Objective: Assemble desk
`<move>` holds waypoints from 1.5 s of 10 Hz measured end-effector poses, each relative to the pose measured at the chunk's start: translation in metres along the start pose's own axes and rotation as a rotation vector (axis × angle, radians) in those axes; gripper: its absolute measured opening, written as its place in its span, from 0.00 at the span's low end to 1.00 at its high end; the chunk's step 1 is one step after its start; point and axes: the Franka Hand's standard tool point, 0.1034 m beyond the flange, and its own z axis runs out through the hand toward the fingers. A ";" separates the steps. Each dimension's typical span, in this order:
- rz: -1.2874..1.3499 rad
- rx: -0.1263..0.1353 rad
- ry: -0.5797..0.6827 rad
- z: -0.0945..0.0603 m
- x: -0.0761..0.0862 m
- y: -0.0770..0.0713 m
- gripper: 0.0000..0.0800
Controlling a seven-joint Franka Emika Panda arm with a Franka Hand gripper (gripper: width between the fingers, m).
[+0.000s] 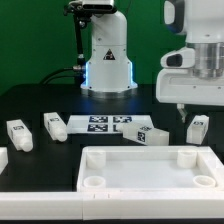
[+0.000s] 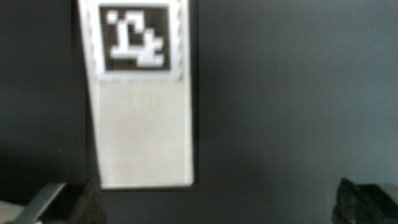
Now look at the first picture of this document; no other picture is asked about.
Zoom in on white marker sheet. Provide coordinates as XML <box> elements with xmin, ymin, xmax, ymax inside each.
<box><xmin>67</xmin><ymin>115</ymin><xmax>153</xmax><ymax>134</ymax></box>

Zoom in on black cables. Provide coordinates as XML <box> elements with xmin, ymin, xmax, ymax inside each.
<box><xmin>39</xmin><ymin>67</ymin><xmax>84</xmax><ymax>85</ymax></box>

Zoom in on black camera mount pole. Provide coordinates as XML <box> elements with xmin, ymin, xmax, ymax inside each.
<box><xmin>64</xmin><ymin>0</ymin><xmax>117</xmax><ymax>84</ymax></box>

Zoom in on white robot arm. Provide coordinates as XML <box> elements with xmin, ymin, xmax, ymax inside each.
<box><xmin>81</xmin><ymin>0</ymin><xmax>224</xmax><ymax>106</ymax></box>

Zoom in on white front border bar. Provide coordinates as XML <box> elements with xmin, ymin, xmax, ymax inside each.
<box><xmin>0</xmin><ymin>189</ymin><xmax>224</xmax><ymax>220</ymax></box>

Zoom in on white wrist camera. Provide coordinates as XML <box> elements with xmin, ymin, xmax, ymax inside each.
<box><xmin>160</xmin><ymin>47</ymin><xmax>195</xmax><ymax>69</ymax></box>

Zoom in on white desk top tray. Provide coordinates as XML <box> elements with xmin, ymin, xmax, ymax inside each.
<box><xmin>77</xmin><ymin>146</ymin><xmax>224</xmax><ymax>192</ymax></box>

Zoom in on white left border block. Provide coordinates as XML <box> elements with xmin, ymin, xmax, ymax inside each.
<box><xmin>0</xmin><ymin>147</ymin><xmax>8</xmax><ymax>174</ymax></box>

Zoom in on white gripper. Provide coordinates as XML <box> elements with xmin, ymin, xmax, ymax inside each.
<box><xmin>156</xmin><ymin>69</ymin><xmax>224</xmax><ymax>123</ymax></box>

